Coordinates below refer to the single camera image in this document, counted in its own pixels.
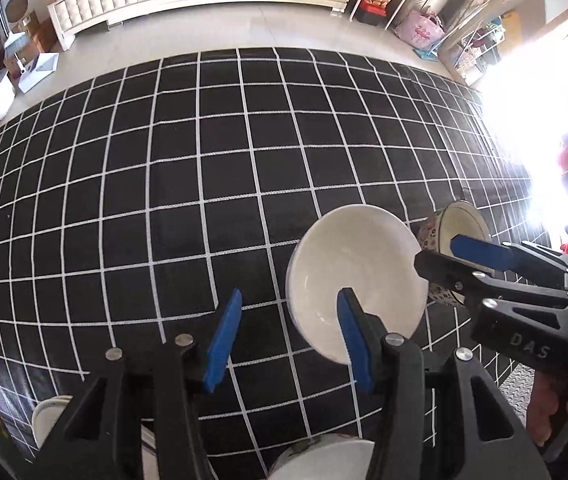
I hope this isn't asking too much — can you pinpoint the brown cardboard box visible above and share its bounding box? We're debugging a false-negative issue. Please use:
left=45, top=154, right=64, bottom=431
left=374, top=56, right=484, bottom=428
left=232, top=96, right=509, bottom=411
left=28, top=19, right=58, bottom=54

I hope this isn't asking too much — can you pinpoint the person's right hand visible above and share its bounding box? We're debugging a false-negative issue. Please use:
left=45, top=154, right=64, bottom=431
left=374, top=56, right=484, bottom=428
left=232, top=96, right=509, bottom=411
left=525, top=374, right=568, bottom=450

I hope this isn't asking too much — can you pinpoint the plain white bowl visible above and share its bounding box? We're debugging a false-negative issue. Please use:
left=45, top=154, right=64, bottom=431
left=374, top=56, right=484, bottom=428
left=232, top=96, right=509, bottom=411
left=286, top=204, right=429, bottom=366

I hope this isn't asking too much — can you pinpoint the white bowl with red flower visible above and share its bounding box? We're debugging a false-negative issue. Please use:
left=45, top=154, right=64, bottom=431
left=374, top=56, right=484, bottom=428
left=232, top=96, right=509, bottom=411
left=266, top=434, right=375, bottom=480

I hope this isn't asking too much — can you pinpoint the brown round wall decor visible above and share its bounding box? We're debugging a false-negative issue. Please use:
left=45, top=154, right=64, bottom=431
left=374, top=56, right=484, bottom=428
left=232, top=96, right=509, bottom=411
left=4, top=0, right=30, bottom=22

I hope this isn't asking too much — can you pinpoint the arched floor mirror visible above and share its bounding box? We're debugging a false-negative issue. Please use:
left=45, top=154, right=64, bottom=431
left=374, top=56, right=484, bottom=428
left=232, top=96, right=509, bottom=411
left=433, top=0, right=568, bottom=87

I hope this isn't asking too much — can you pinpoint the blue patterned bowl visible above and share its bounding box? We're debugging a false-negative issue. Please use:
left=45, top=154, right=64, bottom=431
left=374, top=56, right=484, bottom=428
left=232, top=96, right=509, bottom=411
left=417, top=200, right=493, bottom=307

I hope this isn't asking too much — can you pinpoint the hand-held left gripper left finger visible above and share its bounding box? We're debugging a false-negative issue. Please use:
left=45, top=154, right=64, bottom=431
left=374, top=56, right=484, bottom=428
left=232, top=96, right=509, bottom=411
left=34, top=287, right=243, bottom=480

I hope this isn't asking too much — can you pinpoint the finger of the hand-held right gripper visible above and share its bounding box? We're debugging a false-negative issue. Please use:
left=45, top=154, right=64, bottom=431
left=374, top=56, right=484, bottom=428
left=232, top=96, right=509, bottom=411
left=414, top=249, right=568, bottom=307
left=449, top=233, right=568, bottom=292

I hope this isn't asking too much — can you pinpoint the white dustpan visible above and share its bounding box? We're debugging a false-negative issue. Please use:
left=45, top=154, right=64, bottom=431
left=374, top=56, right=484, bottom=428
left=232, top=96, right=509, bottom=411
left=15, top=51, right=60, bottom=94

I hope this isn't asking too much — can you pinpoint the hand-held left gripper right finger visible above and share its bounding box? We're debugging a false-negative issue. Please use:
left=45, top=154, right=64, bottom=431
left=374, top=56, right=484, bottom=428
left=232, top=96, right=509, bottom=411
left=336, top=287, right=553, bottom=480

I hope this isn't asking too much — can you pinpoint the pink bag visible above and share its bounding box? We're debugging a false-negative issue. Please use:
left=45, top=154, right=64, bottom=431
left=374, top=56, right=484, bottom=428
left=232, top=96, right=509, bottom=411
left=394, top=6, right=447, bottom=52

